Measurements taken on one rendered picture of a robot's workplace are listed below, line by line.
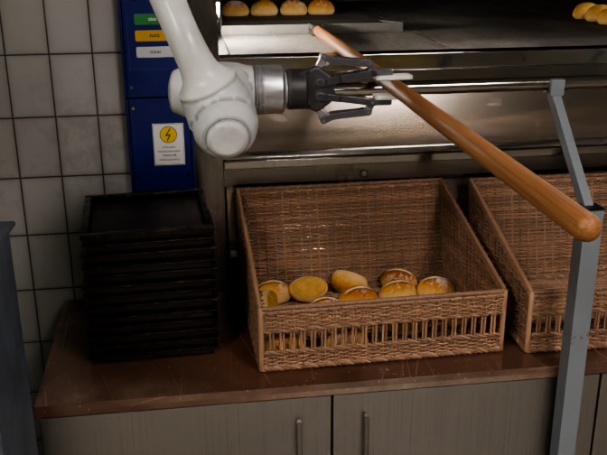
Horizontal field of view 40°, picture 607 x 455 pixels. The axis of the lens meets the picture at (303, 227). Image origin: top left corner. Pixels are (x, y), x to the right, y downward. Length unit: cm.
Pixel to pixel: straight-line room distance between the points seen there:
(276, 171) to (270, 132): 11
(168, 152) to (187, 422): 68
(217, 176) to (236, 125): 84
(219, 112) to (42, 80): 86
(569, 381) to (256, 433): 67
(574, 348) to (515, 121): 69
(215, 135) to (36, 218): 96
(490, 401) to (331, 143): 75
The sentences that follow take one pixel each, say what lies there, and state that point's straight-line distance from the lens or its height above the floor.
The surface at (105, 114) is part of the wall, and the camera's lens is 212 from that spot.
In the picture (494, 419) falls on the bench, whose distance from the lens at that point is 194.
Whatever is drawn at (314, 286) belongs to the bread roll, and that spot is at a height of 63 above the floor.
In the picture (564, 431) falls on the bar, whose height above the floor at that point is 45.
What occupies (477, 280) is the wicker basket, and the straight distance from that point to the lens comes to 203.
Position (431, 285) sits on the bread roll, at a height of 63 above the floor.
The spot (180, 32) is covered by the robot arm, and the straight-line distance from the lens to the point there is 136.
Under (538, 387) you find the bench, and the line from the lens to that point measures 194.
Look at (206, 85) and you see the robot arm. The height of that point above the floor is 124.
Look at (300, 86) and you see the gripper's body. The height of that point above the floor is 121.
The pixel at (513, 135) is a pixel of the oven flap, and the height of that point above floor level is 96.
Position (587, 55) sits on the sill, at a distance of 233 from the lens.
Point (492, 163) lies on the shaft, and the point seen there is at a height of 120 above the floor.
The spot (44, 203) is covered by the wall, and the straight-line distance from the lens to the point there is 219.
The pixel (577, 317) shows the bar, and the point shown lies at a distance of 182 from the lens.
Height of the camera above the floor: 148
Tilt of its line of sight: 20 degrees down
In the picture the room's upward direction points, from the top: straight up
